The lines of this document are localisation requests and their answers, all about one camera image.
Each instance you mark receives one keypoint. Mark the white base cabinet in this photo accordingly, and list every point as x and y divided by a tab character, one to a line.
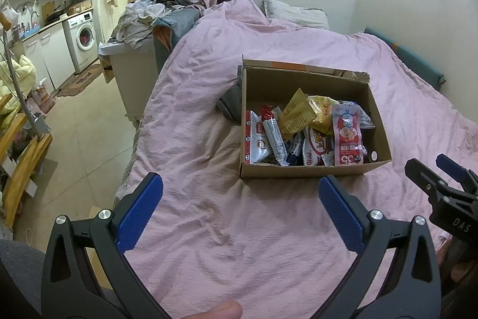
52	50

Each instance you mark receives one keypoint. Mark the person's left hand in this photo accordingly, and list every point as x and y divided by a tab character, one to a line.
220	310

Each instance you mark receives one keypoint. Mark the curved chrome pipe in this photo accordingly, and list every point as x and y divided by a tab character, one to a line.
16	87

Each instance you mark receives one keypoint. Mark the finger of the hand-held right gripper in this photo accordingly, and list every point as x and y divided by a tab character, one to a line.
450	165
422	171

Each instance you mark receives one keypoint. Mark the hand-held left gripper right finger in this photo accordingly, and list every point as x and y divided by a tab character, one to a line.
341	218

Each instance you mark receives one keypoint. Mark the grey white pillow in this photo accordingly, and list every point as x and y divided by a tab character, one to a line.
295	12

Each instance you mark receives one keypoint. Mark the light blue cartoon snack packet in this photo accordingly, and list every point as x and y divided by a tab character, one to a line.
364	119

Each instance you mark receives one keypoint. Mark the patterned doormat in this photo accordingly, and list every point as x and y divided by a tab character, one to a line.
80	80

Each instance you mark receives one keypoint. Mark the teal cushion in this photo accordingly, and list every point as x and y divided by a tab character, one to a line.
410	59

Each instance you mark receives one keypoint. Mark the pile of clothes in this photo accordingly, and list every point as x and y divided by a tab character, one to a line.
149	12

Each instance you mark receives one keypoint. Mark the red white snack pouch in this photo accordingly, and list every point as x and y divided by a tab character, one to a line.
347	136

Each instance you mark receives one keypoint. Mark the person's grey pants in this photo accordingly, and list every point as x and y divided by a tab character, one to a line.
18	274

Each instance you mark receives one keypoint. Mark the bright yellow snack packet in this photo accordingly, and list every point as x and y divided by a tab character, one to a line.
323	113

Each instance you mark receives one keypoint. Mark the dark striped cloth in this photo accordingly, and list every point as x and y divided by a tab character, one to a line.
231	102

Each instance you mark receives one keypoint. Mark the white red-top stick packet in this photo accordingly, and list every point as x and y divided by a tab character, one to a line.
274	139

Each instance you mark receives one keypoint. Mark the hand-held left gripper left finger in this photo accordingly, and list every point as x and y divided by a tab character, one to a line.
140	210

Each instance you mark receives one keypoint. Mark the brown cardboard box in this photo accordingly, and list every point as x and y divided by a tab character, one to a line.
310	171

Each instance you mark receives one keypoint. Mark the person's right hand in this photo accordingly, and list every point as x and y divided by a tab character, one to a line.
457	272

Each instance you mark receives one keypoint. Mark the white red circle snack packet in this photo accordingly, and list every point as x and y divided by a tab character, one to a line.
257	143

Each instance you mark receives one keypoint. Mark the mustard yellow snack packet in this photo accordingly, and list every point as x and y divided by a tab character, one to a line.
297	113

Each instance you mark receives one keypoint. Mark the pale yellow quilt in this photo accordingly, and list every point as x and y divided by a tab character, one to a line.
22	72

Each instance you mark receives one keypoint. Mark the dark blue snack packet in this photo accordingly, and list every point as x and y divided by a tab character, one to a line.
295	151

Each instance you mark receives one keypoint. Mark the white washing machine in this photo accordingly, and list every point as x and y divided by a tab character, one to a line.
84	38

